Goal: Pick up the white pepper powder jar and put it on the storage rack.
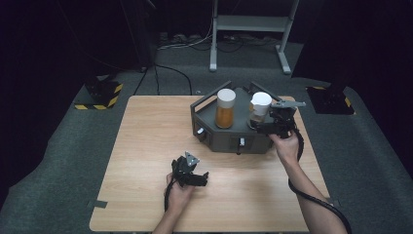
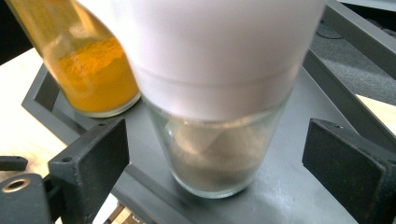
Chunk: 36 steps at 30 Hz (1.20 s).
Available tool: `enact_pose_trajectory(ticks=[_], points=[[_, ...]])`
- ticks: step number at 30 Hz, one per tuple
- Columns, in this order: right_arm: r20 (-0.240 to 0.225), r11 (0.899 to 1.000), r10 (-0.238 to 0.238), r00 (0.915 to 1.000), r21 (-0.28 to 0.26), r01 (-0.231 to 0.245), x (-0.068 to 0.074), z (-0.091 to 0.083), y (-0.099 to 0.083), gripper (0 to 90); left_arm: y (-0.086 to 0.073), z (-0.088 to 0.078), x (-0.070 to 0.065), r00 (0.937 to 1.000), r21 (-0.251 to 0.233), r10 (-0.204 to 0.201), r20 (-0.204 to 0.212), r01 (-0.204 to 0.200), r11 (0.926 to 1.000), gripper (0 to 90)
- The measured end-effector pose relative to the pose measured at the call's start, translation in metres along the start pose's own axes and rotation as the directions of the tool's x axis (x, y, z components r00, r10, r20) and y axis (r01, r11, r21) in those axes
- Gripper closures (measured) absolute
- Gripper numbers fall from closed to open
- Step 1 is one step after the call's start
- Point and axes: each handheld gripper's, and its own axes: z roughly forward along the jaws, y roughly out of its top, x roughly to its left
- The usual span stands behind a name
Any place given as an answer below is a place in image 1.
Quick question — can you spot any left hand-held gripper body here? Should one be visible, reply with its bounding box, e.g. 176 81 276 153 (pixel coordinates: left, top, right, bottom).
170 150 201 188

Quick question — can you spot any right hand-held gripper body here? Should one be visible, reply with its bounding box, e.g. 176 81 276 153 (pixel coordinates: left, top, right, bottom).
268 99 307 139

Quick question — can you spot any pale jar with white lid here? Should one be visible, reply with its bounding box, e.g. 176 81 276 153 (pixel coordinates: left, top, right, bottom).
248 91 274 129

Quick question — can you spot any dark grey corner rack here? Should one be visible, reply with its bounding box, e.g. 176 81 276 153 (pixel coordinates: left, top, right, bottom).
190 80 298 155

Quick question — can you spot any orange jar with grey lid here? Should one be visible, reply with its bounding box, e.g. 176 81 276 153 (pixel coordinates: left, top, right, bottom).
214 88 238 130

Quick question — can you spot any person's left hand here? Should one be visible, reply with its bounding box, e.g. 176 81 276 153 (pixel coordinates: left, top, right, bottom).
165 172 197 213

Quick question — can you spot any person's right hand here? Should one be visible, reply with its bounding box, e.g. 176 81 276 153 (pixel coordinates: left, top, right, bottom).
268 131 302 166

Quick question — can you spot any black yellow striped base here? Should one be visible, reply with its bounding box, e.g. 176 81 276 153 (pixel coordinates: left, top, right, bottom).
306 84 357 116
74 75 125 111

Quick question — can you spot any white metal stand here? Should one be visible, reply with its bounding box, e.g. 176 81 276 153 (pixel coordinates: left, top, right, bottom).
208 0 301 75

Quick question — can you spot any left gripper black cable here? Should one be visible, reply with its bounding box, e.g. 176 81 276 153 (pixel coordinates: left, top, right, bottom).
163 177 177 214

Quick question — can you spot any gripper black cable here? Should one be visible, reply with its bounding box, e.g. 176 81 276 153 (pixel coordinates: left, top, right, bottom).
287 126 354 234
163 177 177 214

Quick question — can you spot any black floor cable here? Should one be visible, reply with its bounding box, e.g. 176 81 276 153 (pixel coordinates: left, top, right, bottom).
154 62 194 97
132 65 150 97

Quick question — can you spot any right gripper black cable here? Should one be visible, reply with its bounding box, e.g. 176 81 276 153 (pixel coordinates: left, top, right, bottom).
287 126 354 234

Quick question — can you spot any bundle of floor cables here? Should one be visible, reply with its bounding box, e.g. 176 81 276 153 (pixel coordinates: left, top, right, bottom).
157 30 281 54

